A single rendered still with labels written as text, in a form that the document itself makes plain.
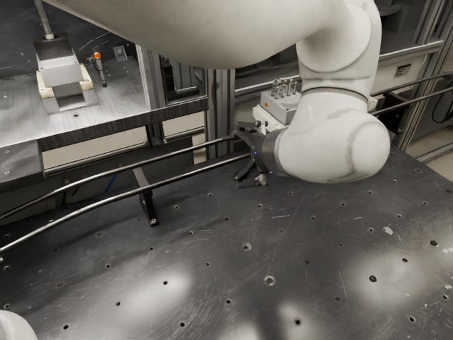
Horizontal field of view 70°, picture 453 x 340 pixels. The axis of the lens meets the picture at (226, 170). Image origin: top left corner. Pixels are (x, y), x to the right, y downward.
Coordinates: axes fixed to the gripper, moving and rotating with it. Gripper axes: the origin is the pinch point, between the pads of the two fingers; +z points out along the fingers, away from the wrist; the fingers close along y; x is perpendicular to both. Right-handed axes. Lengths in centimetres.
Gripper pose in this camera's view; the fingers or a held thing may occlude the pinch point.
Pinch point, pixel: (232, 155)
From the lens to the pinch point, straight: 78.9
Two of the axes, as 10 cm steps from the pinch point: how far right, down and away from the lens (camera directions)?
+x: -9.0, 0.2, -4.3
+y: -0.1, -10.0, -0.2
